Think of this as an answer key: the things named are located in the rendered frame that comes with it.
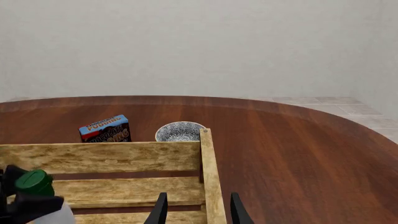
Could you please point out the blue white patterned bowl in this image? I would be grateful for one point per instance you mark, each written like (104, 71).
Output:
(178, 133)

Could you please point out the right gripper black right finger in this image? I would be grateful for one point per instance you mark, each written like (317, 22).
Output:
(238, 213)

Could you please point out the chocolate pudding box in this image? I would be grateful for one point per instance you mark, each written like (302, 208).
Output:
(105, 130)

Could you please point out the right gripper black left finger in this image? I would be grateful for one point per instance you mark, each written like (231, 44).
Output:
(159, 213)

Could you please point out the salad dressing bottle green cap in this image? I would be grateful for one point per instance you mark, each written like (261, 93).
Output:
(32, 182)

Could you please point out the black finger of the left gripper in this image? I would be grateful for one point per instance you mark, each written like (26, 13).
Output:
(35, 206)
(14, 173)

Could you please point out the wooden slat tray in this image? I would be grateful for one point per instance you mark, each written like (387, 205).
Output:
(124, 156)

